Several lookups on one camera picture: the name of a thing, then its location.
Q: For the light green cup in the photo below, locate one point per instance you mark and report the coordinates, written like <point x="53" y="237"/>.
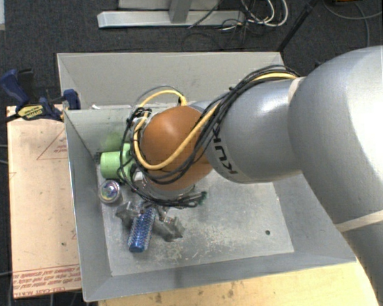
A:
<point x="110" y="164"/>

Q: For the brown cardboard board red print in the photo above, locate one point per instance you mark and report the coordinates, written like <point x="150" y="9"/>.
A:
<point x="40" y="202"/>

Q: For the blue bristled hair roller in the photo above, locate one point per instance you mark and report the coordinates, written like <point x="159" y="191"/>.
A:
<point x="141" y="230"/>

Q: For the grey metal bin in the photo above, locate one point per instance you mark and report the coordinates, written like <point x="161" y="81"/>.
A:
<point x="234" y="230"/>

